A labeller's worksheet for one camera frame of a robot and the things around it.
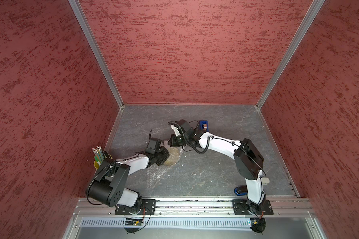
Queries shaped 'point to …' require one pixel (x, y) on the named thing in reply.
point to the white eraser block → (266, 180)
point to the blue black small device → (241, 190)
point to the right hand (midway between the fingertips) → (168, 145)
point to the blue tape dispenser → (204, 125)
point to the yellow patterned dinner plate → (173, 157)
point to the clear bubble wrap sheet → (156, 174)
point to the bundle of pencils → (99, 156)
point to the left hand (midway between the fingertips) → (170, 156)
